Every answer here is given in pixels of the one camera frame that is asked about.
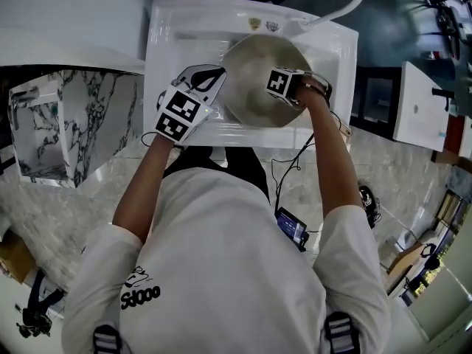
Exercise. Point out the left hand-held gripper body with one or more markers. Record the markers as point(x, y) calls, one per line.
point(179, 113)

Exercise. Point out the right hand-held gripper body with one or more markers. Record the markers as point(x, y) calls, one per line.
point(281, 84)

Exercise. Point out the silver metal pan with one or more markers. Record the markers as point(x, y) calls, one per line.
point(254, 72)

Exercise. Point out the person's left forearm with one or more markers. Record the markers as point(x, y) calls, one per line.
point(142, 186)

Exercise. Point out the person's right forearm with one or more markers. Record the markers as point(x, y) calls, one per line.
point(330, 153)

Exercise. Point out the grey shield sticker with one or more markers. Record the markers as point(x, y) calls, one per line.
point(273, 26)

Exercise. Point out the person's black trousers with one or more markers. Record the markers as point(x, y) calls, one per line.
point(243, 162)

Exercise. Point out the marble patterned washbasin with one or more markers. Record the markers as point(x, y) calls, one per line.
point(88, 124)

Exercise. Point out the white ceramic sink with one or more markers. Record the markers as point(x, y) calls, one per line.
point(206, 24)

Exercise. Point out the black framed cabinet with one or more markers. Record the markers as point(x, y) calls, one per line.
point(374, 101)

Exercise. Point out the white curved faucet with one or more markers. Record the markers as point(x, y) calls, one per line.
point(350, 4)

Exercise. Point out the white washbasin with black tap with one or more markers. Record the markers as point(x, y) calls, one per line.
point(416, 113)

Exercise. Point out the black phone with lit screen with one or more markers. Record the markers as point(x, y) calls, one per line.
point(290, 228)

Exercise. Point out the black shoe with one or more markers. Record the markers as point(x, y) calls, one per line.
point(368, 205)

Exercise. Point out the person's white printed t-shirt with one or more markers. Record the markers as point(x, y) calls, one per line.
point(221, 264)

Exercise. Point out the brown cardboard box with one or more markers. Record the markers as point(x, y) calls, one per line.
point(14, 256)

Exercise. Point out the black tripod equipment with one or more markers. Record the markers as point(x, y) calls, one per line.
point(38, 308)

